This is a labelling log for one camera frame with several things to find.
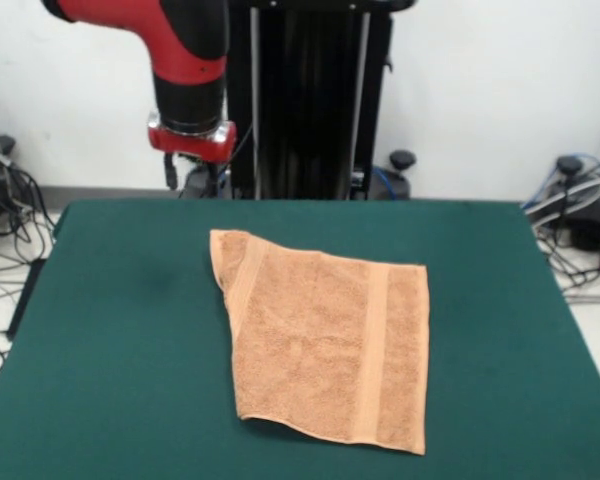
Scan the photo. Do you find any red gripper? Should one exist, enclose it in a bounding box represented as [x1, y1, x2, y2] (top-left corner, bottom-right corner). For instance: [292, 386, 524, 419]
[147, 110, 239, 197]

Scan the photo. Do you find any tan terry towel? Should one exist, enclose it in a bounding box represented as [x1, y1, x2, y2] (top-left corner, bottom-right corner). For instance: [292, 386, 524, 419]
[208, 228, 429, 457]

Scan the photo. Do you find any dark green tablecloth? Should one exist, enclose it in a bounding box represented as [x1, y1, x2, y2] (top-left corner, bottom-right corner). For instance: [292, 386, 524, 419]
[0, 198, 600, 480]

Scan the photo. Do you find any black pedestal cable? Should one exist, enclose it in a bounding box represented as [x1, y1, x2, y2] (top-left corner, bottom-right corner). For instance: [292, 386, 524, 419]
[229, 123, 255, 169]

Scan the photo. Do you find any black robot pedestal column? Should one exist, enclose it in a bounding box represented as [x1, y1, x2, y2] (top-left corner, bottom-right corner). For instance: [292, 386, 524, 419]
[223, 0, 416, 201]

